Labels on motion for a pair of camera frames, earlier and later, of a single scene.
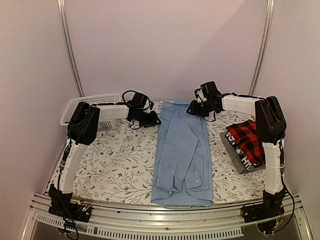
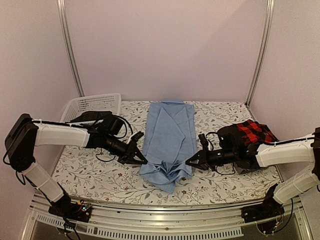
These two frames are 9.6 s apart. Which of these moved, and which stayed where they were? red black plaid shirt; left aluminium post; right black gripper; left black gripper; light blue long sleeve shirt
Moved: right black gripper; left black gripper; light blue long sleeve shirt
Stayed: left aluminium post; red black plaid shirt
